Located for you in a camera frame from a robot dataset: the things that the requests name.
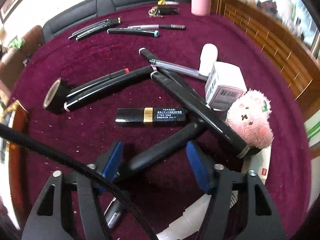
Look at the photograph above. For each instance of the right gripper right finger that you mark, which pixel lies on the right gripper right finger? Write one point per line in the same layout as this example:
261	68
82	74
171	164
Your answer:
202	167

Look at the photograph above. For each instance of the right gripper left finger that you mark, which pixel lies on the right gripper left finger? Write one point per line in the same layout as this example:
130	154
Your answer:
107	163

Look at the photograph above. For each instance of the black gold lipstick tube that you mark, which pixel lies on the black gold lipstick tube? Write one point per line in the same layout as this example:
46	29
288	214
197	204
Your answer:
151	115

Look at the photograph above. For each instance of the black marker pink cap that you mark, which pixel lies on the black marker pink cap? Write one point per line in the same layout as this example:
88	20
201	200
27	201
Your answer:
108	87

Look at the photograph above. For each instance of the black tape roll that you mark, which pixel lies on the black tape roll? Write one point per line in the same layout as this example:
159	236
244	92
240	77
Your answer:
56	96

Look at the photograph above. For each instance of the clear ballpoint pen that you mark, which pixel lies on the clear ballpoint pen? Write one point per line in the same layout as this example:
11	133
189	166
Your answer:
178	68

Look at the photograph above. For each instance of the white cosmetic tube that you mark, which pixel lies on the white cosmetic tube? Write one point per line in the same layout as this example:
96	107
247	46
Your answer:
189	222

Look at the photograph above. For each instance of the long black marker white caps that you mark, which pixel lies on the long black marker white caps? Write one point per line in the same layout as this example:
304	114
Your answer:
186	95

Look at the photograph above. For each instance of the flat white card box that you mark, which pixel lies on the flat white card box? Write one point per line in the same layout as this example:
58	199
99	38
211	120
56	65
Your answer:
259	162

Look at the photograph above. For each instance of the pink plush toy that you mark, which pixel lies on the pink plush toy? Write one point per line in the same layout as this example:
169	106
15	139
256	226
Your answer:
248	117

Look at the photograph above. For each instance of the burgundy bedspread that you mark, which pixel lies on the burgundy bedspread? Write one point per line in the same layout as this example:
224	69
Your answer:
167	188

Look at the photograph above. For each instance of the white barcode medicine box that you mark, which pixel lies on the white barcode medicine box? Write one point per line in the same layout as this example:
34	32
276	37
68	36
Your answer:
225	84

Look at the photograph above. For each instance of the white gold-rimmed storage box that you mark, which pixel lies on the white gold-rimmed storage box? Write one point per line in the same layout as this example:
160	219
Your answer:
14	200

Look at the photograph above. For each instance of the small white bottle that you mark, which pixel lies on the small white bottle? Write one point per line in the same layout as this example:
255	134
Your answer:
208	57

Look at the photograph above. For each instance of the thin black pen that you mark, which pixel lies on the thin black pen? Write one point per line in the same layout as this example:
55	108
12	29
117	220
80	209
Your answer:
89	27

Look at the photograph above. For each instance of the brown armchair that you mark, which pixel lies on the brown armchair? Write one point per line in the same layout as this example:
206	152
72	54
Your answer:
12	62

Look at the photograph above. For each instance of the black marker teal cap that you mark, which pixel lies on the black marker teal cap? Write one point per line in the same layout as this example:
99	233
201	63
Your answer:
138	32

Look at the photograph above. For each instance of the black marker gold cap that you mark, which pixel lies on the black marker gold cap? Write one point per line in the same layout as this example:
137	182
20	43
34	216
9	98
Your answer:
99	28

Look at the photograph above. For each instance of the grey black pen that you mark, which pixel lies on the grey black pen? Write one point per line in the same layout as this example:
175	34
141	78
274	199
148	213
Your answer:
158	26

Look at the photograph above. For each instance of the wooden cabinet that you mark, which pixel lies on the wooden cabinet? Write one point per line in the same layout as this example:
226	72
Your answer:
291	57

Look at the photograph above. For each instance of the key bunch black fob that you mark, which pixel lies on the key bunch black fob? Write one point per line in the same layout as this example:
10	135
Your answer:
158	11

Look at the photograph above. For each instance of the yellow object on headboard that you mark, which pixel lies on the yellow object on headboard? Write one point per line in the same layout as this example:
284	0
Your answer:
162	2

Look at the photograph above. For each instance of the black leather headboard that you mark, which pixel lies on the black leather headboard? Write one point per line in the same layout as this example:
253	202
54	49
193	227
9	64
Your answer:
87	10

